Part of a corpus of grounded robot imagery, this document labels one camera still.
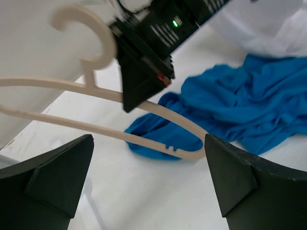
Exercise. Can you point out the white mesh tank top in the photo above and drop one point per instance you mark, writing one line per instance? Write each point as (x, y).
(268, 28)

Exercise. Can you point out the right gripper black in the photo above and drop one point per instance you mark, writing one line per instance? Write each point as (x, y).
(147, 37)

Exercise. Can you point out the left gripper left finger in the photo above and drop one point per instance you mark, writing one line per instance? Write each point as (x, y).
(42, 193)

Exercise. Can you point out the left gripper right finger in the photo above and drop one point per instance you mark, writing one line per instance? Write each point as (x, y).
(254, 193)

